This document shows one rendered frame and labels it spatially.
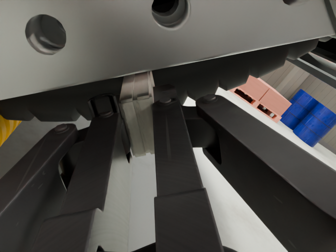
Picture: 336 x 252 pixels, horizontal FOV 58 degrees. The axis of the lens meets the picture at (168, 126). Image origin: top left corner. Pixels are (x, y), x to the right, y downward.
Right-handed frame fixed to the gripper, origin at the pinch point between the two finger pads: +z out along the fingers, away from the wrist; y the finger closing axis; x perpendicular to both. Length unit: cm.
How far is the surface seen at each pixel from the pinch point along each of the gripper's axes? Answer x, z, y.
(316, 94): -317, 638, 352
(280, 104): -257, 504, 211
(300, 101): -290, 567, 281
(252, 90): -217, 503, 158
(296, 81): -260, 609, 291
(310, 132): -334, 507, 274
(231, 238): -109, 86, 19
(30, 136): -39, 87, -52
